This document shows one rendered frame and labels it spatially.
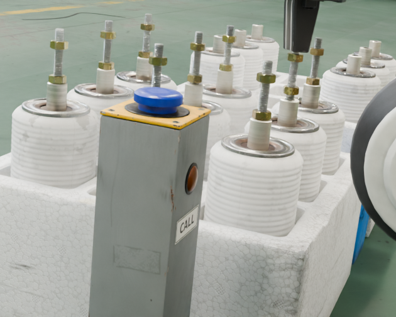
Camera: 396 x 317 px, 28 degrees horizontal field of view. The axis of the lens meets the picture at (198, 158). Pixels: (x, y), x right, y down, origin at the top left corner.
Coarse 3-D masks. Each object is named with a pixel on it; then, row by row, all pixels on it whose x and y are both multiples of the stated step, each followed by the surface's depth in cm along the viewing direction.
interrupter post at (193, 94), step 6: (186, 84) 94; (192, 84) 94; (198, 84) 94; (186, 90) 94; (192, 90) 93; (198, 90) 94; (186, 96) 94; (192, 96) 94; (198, 96) 94; (186, 102) 94; (192, 102) 94; (198, 102) 94
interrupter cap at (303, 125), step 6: (276, 114) 94; (276, 120) 93; (300, 120) 93; (306, 120) 93; (312, 120) 93; (276, 126) 88; (282, 126) 89; (300, 126) 91; (306, 126) 90; (312, 126) 91; (318, 126) 90; (288, 132) 88; (294, 132) 88; (300, 132) 88; (306, 132) 88; (312, 132) 89
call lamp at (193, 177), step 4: (192, 168) 64; (196, 168) 65; (192, 172) 64; (196, 172) 65; (192, 176) 64; (196, 176) 65; (188, 180) 64; (192, 180) 64; (196, 180) 65; (188, 184) 64; (192, 184) 65; (188, 188) 64; (192, 188) 65
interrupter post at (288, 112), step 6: (282, 102) 90; (288, 102) 90; (294, 102) 90; (282, 108) 90; (288, 108) 90; (294, 108) 90; (282, 114) 90; (288, 114) 90; (294, 114) 90; (282, 120) 90; (288, 120) 90; (294, 120) 90; (288, 126) 90; (294, 126) 91
